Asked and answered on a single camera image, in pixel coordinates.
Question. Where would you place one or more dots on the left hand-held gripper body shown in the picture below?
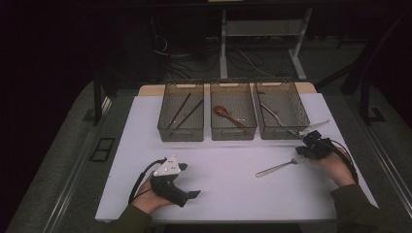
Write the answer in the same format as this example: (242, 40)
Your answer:
(166, 187)

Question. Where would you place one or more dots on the person's right hand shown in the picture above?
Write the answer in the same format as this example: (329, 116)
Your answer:
(338, 168)

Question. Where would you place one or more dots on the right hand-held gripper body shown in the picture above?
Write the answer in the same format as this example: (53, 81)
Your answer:
(317, 144)

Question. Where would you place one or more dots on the aluminium floor rail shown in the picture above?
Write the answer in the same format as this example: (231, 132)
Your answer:
(388, 165)
(69, 191)

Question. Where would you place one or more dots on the clear brown plastic bin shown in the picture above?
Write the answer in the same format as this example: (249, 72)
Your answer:
(288, 103)
(238, 103)
(194, 126)

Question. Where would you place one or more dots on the white metal desk frame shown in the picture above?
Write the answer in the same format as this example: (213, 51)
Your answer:
(223, 48)

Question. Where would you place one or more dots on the brown wooden spoon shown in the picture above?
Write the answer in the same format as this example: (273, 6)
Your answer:
(220, 111)

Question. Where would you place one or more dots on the black metal stand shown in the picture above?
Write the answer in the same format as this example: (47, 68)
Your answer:
(365, 103)
(97, 97)

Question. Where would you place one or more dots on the person's left hand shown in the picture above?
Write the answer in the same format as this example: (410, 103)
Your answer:
(149, 199)

